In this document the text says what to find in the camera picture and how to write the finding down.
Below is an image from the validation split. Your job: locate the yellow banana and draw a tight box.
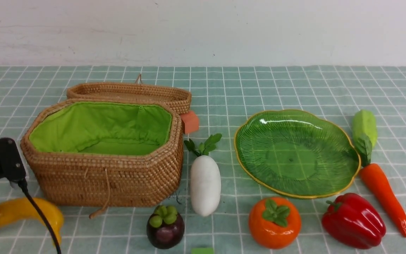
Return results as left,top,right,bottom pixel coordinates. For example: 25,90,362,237
0,197,64,244

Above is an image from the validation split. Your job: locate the purple mangosteen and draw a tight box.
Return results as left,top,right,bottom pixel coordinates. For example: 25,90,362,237
146,205,185,249

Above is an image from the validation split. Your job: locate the white radish with leaves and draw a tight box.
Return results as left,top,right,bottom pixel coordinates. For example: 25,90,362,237
184,133,222,217

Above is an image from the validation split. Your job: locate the orange persimmon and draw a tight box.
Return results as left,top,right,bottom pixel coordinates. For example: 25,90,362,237
248,196,302,249

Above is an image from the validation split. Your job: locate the red bell pepper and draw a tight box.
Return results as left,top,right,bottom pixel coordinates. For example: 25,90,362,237
321,193,386,249

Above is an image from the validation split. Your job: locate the orange carrot with leaves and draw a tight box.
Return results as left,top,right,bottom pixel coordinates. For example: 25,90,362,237
353,133,406,238

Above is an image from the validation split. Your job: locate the green cucumber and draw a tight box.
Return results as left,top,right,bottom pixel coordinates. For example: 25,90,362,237
352,109,378,148

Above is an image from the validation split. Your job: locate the woven wicker basket green lining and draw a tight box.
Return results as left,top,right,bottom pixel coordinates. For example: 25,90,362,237
20,99,184,207

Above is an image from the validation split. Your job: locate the green foam block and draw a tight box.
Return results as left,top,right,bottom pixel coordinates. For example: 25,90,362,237
191,247,215,254

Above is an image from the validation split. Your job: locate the orange foam cube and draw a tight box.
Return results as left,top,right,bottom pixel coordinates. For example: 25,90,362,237
180,110,199,134

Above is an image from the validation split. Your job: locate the woven wicker basket lid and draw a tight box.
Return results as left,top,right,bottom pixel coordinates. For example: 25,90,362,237
66,74,192,115

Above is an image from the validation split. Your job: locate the green leaf-shaped glass plate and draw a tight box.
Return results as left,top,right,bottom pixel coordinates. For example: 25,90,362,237
233,109,361,199

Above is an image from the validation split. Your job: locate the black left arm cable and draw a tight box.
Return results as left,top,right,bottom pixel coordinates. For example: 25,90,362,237
18,179,62,254

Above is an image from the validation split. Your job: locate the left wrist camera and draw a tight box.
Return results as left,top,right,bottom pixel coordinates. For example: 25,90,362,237
0,137,27,183

